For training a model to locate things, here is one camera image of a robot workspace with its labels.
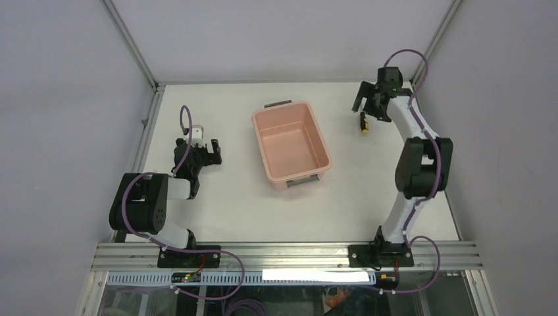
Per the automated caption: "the pink plastic bin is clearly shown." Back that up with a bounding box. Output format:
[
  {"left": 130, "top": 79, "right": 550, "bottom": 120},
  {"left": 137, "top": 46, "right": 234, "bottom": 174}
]
[{"left": 252, "top": 100, "right": 332, "bottom": 191}]

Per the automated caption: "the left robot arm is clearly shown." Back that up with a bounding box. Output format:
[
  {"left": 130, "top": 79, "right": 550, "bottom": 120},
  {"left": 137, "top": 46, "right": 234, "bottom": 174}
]
[{"left": 109, "top": 139, "right": 222, "bottom": 267}]

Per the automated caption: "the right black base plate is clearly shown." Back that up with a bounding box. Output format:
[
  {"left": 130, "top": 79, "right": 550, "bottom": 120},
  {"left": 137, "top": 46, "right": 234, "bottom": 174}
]
[{"left": 347, "top": 243, "right": 415, "bottom": 270}]

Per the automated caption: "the black yellow screwdriver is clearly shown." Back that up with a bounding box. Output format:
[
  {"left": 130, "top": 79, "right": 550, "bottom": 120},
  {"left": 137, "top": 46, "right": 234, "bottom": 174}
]
[{"left": 359, "top": 111, "right": 369, "bottom": 134}]

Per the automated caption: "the white slotted cable duct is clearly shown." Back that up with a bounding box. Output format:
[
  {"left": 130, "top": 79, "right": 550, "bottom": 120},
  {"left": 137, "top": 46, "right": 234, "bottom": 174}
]
[{"left": 107, "top": 269, "right": 395, "bottom": 287}]

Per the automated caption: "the right aluminium frame post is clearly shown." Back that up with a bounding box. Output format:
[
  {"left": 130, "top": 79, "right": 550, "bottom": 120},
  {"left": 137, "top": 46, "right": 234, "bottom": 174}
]
[{"left": 411, "top": 0, "right": 464, "bottom": 85}]

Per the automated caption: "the orange object below table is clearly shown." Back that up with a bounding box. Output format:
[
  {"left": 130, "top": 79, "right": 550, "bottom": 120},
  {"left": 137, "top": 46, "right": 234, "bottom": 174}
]
[{"left": 324, "top": 286, "right": 352, "bottom": 308}]

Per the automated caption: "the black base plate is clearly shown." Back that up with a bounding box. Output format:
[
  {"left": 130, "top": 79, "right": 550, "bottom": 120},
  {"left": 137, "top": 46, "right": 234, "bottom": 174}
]
[
  {"left": 347, "top": 243, "right": 415, "bottom": 270},
  {"left": 157, "top": 245, "right": 221, "bottom": 269}
]

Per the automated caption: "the aluminium front rail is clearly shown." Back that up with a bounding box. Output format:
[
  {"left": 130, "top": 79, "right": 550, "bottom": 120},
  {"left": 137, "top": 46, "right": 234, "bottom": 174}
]
[{"left": 91, "top": 241, "right": 483, "bottom": 271}]

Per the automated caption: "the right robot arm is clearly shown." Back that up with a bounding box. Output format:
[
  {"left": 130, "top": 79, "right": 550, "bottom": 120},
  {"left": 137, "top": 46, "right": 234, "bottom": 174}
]
[{"left": 351, "top": 66, "right": 453, "bottom": 267}]

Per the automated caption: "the left aluminium frame post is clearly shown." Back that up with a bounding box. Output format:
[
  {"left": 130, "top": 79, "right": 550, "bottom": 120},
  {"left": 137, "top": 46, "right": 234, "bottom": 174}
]
[{"left": 100, "top": 0, "right": 162, "bottom": 172}]

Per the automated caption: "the aluminium frame post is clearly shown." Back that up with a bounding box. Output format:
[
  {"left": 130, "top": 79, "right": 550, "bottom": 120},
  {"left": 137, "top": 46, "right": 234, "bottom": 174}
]
[
  {"left": 411, "top": 0, "right": 464, "bottom": 85},
  {"left": 100, "top": 0, "right": 162, "bottom": 172}
]

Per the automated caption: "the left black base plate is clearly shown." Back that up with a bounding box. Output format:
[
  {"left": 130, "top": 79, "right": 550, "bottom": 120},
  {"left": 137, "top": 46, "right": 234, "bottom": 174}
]
[{"left": 157, "top": 245, "right": 221, "bottom": 269}]

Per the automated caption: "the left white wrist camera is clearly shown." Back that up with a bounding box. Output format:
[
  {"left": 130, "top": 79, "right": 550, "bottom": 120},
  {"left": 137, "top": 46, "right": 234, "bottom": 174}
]
[{"left": 184, "top": 125, "right": 206, "bottom": 147}]

